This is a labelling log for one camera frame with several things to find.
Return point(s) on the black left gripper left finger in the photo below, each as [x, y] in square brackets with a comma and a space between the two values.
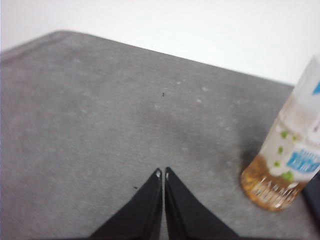
[140, 215]

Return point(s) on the jasmine oolong tea bottle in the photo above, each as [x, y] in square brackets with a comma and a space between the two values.
[282, 160]

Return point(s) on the dark blue rectangular tray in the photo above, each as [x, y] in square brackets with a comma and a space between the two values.
[313, 197]

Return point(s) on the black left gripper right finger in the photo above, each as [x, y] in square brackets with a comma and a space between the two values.
[185, 215]

